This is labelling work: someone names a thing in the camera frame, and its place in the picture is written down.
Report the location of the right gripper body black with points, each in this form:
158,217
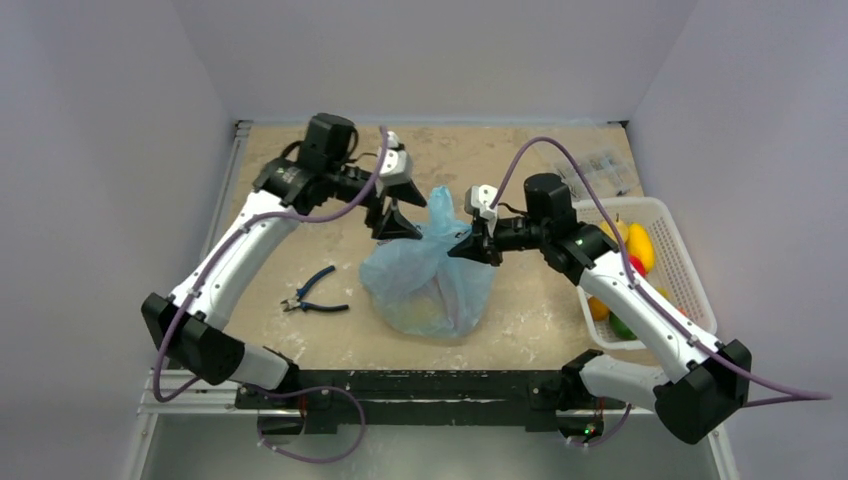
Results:
485,238

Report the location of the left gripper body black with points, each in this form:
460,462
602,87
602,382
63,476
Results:
375,207

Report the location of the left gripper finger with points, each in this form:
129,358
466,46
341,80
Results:
407,192
406,230

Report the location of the light blue printed plastic bag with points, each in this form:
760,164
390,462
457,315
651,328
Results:
400,269

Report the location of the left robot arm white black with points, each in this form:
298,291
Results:
314,180

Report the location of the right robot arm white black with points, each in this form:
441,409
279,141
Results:
699,382

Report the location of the small orange fake fruit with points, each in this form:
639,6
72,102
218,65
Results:
598,310

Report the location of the yellow fake pear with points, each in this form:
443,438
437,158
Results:
618,229

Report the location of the green fake fruit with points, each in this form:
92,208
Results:
620,329

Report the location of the white plastic basket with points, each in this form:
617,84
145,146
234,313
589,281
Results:
673,271

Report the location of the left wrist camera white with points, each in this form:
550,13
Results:
395,174

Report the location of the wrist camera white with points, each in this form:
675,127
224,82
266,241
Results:
395,174
479,201

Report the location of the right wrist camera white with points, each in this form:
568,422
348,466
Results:
479,201

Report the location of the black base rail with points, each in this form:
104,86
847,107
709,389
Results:
535,400

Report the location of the aluminium frame rail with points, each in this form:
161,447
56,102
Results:
200,398

